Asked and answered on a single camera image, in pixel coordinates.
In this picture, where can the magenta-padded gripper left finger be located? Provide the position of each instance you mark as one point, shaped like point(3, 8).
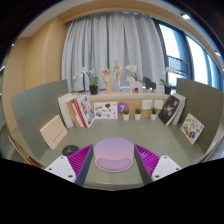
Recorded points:
point(61, 166)

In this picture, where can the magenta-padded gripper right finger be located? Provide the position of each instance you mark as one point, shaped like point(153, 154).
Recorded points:
point(165, 166)

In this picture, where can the purple mouse pad with wrist rest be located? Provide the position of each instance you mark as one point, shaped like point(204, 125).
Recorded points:
point(113, 151)

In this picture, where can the beige book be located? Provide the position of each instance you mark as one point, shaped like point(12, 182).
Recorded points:
point(53, 132)

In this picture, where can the colourful sticker card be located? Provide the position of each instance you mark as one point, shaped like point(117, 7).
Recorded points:
point(192, 128)

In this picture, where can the small potted green plant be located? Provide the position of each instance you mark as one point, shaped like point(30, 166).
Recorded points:
point(153, 115)
point(137, 115)
point(126, 116)

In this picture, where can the small red and white book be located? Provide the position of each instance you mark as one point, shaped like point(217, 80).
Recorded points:
point(76, 116)

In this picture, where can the tan book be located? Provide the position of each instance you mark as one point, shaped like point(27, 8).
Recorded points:
point(72, 115)

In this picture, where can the black book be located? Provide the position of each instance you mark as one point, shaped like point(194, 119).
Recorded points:
point(168, 110)

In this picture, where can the white books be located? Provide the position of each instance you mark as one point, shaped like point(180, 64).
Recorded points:
point(64, 108)

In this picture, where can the red-spined photo cover book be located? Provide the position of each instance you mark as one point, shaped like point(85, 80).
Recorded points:
point(86, 110)

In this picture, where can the grey-green desk partition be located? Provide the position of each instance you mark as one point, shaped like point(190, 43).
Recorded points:
point(200, 100)
point(33, 106)

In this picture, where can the white sticker sheet card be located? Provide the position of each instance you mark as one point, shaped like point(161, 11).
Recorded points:
point(105, 110)

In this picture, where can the round purple sign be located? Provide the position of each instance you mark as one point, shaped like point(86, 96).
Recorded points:
point(122, 106)

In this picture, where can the white orchid in black pot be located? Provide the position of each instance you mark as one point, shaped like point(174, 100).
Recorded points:
point(167, 90)
point(93, 89)

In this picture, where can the wooden desk shelf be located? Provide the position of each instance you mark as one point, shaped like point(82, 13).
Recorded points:
point(133, 96)

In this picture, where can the black horse figure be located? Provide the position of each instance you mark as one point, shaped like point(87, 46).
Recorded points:
point(149, 83)

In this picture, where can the pink horse figure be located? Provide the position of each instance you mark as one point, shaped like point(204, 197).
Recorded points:
point(134, 83)

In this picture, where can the wooden hand model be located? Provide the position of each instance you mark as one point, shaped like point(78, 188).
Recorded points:
point(106, 76)

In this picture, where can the white orchid flowers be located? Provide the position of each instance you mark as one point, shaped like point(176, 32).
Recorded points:
point(132, 69)

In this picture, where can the wooden mannequin figure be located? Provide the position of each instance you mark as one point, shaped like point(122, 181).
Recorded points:
point(117, 71)

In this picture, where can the window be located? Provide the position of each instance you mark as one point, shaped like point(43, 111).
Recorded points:
point(196, 56)

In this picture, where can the ceiling light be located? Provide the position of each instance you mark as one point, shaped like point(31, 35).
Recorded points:
point(185, 16)
point(217, 53)

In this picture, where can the grey curtain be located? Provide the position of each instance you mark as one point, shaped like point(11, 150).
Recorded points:
point(106, 43)

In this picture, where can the white wall socket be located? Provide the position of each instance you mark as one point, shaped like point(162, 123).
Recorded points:
point(147, 104)
point(158, 104)

